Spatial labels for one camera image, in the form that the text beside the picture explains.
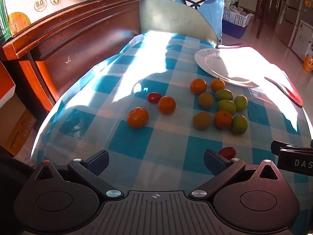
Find wooden headboard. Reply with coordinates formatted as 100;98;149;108
0;0;146;113

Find dark wooden chair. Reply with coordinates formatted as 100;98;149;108
255;0;284;40

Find brownish green jujube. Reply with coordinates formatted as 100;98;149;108
193;112;212;131

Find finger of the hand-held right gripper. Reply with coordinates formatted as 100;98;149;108
271;140;313;156

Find white plate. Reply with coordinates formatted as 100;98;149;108
194;48;260;89

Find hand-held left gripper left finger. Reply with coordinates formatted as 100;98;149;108
32;149;124;199

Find red cherry tomato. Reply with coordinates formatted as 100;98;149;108
147;92;163;104
218;146;237;160

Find silver refrigerator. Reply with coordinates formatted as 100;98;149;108
275;0;313;49

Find white printed carton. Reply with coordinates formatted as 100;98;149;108
0;0;113;40

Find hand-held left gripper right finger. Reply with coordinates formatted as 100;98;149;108
188;149;285;199

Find white appliance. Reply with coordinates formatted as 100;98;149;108
291;21;313;60

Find white plastic basket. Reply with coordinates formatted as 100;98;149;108
222;6;255;27

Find brown cardboard box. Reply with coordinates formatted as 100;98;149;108
0;93;37;157

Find orange tangerine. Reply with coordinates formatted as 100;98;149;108
210;78;226;93
158;96;176;115
127;107;149;129
214;110;233;130
190;78;208;95

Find blue plastic bin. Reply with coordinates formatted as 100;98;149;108
221;18;248;40

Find yellow-orange tomato with stem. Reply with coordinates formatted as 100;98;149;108
198;92;214;109

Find orange and white box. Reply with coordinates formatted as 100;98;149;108
0;61;16;108

